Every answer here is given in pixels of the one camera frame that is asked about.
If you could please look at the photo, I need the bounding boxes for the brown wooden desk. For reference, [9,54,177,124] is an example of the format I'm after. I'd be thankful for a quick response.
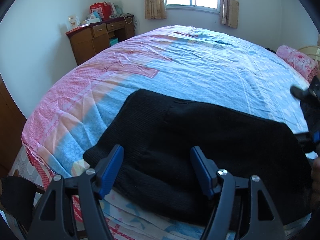
[66,14,136,65]

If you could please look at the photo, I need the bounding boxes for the left beige curtain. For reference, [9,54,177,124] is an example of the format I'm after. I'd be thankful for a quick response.
[144,0,167,20]

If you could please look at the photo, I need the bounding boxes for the right beige curtain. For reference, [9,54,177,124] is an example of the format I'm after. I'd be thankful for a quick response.
[220,0,239,29]

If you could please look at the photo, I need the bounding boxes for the white tissue box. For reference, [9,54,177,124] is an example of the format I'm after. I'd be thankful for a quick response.
[84,15,101,24]

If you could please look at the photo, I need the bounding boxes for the pink floral folded blanket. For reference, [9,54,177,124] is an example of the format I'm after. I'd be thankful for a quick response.
[276,45,319,83]

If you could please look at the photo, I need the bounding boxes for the blue pink patterned bedspread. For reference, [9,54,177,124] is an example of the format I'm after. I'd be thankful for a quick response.
[21,24,313,240]

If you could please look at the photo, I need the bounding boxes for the red gift bag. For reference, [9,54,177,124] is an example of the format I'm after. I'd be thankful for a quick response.
[89,2,111,21]

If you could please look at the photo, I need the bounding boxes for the beige curtain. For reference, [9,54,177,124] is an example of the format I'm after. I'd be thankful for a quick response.
[220,0,239,29]
[144,0,167,20]

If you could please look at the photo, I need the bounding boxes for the white floral box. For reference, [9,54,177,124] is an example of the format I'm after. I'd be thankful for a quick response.
[68,14,80,30]

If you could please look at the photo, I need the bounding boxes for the cream wooden headboard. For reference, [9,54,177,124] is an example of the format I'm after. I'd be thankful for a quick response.
[299,46,320,61]

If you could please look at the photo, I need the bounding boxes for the teal box under desk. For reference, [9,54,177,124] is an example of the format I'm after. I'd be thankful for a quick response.
[110,38,119,46]

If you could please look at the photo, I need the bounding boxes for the red plaid mattress sheet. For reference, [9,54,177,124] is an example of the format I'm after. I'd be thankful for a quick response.
[26,149,131,240]

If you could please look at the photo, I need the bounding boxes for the brown wooden door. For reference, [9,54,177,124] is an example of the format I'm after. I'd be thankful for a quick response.
[0,77,26,176]

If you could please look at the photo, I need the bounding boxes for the black pants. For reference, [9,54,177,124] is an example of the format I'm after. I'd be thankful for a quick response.
[83,89,312,226]

